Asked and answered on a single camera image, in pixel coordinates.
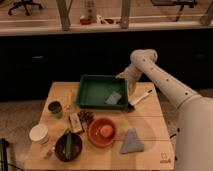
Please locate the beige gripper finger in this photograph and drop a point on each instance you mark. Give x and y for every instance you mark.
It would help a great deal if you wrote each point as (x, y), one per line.
(131, 88)

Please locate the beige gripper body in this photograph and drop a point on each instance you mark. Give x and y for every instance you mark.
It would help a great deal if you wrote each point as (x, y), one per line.
(131, 74)

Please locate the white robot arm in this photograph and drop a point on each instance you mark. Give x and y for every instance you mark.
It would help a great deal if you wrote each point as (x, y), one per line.
(194, 143)

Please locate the grey sponge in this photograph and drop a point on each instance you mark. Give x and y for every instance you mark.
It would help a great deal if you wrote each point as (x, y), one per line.
(113, 98)

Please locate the green plastic tray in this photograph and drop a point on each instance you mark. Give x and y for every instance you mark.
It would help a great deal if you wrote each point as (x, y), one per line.
(95, 92)

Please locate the orange fruit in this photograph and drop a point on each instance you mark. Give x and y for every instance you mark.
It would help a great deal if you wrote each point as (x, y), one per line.
(106, 131)

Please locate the orange bowl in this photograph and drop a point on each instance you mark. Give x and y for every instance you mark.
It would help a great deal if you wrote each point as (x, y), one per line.
(94, 132)

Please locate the dark pine cone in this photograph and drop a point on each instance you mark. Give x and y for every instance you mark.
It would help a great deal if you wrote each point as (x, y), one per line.
(86, 116)

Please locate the blue-grey folded cloth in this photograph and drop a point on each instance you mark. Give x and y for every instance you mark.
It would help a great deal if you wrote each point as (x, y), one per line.
(131, 142)

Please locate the small cardboard box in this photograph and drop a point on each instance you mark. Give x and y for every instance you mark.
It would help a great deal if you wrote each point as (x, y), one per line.
(75, 123)

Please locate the red dish on shelf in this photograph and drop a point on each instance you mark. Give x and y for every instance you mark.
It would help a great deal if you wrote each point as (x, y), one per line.
(85, 21)

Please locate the green cup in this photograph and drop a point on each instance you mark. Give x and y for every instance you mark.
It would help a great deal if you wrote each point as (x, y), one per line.
(55, 109)

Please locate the green cucumber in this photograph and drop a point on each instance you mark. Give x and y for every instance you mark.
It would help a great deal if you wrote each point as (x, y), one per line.
(68, 146)

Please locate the dark brown bowl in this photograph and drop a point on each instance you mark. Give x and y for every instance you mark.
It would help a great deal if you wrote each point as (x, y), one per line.
(76, 147)

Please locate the white stacked containers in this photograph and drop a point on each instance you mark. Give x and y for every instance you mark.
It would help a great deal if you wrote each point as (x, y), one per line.
(39, 134)

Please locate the black office chair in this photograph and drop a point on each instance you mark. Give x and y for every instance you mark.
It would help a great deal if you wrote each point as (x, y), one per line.
(25, 4)

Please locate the black stand at left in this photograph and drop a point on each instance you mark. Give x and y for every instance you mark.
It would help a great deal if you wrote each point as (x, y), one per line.
(3, 154)

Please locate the white-handled brush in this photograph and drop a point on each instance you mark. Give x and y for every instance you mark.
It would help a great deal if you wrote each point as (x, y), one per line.
(135, 101)

